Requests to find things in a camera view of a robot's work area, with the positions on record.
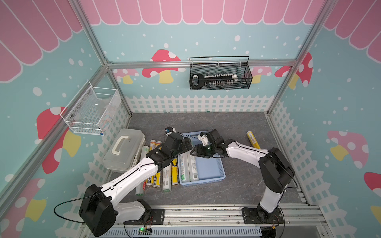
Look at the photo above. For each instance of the white green wrap roll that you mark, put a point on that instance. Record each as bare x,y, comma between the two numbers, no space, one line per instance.
167,179

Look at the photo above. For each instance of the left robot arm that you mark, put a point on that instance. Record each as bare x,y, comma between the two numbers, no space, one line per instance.
101,209

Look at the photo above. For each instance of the black wire wall basket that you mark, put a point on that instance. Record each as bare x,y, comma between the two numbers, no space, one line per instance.
238,65

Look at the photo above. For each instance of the white green-label wrap roll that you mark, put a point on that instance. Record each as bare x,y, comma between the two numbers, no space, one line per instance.
192,168

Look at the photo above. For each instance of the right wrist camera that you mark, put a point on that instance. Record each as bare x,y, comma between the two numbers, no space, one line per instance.
203,138

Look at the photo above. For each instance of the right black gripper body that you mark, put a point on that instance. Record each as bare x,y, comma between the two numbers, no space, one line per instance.
215,148

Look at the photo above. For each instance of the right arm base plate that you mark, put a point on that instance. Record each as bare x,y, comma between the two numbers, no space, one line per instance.
260,216

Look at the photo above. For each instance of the translucent plastic storage box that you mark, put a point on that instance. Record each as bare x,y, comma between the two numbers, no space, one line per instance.
125,151

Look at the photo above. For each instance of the grey cable duct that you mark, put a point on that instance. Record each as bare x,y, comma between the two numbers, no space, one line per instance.
187,232

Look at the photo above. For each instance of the yellow wrap roll by basket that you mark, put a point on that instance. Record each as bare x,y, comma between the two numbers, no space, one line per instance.
175,172

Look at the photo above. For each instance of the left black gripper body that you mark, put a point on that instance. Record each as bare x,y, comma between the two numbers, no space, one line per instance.
182,148

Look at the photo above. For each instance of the blue plastic basket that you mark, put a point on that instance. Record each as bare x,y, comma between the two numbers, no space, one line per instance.
209,171

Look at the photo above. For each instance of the white wire wall basket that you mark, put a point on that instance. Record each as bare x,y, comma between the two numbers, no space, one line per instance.
92,110

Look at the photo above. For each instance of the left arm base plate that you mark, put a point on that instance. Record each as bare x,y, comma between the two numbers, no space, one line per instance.
150,217

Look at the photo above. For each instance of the black socket bit holder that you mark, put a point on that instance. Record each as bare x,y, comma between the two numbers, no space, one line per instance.
199,81

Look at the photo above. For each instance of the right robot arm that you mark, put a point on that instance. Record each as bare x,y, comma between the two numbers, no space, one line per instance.
276,171

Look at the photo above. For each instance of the green circuit board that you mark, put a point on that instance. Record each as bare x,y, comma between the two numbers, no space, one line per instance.
145,232

